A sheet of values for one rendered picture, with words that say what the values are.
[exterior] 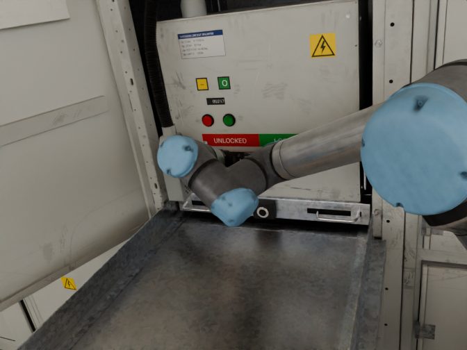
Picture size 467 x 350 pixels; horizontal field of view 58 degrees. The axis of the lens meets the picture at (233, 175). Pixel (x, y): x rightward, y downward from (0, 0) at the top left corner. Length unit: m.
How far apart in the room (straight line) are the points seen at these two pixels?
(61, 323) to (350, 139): 0.66
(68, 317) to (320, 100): 0.72
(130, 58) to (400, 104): 0.81
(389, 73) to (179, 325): 0.66
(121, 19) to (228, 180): 0.55
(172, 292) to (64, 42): 0.63
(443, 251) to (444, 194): 0.68
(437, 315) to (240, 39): 0.82
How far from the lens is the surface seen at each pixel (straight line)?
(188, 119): 1.13
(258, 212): 1.12
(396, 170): 0.44
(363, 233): 1.09
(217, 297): 0.94
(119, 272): 1.06
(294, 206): 1.11
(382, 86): 0.93
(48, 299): 1.83
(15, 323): 2.11
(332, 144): 0.67
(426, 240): 1.05
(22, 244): 1.13
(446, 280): 1.12
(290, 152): 0.73
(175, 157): 0.73
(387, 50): 0.91
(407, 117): 0.42
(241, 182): 0.73
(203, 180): 0.72
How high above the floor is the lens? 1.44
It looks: 24 degrees down
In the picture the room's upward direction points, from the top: 8 degrees counter-clockwise
